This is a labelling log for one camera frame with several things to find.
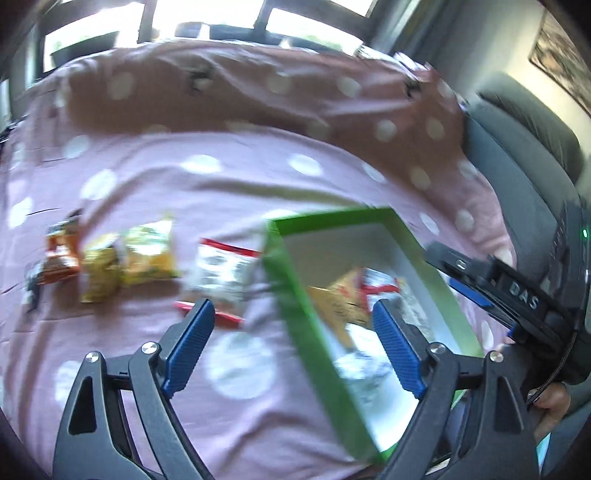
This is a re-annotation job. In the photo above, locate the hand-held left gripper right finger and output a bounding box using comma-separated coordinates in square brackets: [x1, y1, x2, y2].
[372, 298, 541, 480]

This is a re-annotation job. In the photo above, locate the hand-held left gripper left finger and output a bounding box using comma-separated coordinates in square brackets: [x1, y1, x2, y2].
[53, 298, 218, 480]

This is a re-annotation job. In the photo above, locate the orange snack packet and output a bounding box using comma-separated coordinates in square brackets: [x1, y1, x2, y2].
[308, 267, 372, 347]

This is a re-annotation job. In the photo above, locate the green cardboard box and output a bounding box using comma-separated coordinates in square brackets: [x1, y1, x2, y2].
[262, 208, 485, 464]

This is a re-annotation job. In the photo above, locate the person's right hand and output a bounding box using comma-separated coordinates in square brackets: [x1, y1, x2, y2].
[531, 382, 572, 442]

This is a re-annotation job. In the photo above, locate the white red-edged snack packet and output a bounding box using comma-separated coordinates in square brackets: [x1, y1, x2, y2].
[360, 269, 419, 326]
[184, 237, 265, 306]
[173, 300, 245, 329]

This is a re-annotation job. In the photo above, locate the yellow-green snack packet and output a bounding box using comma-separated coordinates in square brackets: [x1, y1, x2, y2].
[121, 215, 181, 287]

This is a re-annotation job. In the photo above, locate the yellow snack packet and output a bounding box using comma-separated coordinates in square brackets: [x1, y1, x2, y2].
[79, 232, 124, 304]

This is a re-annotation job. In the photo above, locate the grey sofa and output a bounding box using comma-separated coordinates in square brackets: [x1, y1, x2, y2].
[462, 74, 591, 480]

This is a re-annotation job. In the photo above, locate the red-orange snack packet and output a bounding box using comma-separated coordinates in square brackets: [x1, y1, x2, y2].
[36, 216, 83, 286]

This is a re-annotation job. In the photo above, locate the pink polka dot blanket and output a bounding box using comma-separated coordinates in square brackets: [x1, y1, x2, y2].
[0, 39, 515, 480]

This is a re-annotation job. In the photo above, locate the window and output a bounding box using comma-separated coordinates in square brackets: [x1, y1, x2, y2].
[41, 0, 384, 75]

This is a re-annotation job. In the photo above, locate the black cable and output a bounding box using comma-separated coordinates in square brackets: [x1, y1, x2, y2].
[524, 318, 583, 409]

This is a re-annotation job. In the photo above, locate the framed wall picture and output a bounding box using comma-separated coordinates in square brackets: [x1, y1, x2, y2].
[529, 11, 591, 116]

